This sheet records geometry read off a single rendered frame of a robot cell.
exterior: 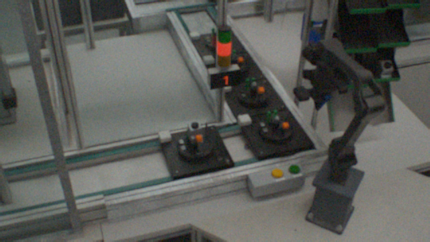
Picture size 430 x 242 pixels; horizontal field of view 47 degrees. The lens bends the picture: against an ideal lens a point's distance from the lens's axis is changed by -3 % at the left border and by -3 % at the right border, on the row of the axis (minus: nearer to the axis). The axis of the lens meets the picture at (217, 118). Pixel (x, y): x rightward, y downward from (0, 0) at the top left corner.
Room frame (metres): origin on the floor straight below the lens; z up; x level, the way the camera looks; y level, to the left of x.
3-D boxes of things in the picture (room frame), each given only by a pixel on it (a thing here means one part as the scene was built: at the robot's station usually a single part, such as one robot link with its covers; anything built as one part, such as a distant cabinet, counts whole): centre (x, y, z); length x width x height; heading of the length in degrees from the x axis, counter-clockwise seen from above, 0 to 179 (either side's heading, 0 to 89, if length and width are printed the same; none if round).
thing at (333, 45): (1.29, -0.40, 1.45); 0.29 x 0.08 x 0.11; 24
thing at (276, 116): (1.58, -0.24, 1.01); 0.24 x 0.24 x 0.13; 19
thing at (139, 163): (1.50, 0.05, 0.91); 0.84 x 0.28 x 0.10; 109
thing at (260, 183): (1.34, -0.23, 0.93); 0.21 x 0.07 x 0.06; 109
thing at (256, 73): (2.04, -0.07, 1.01); 0.24 x 0.24 x 0.13; 19
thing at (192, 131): (1.47, 0.09, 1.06); 0.08 x 0.04 x 0.07; 19
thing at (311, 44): (1.44, -0.33, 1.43); 0.12 x 0.08 x 0.11; 24
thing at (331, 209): (1.23, -0.43, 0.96); 0.15 x 0.15 x 0.20; 60
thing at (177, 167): (1.46, 0.08, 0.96); 0.24 x 0.24 x 0.02; 19
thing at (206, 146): (1.46, 0.08, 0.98); 0.14 x 0.14 x 0.02
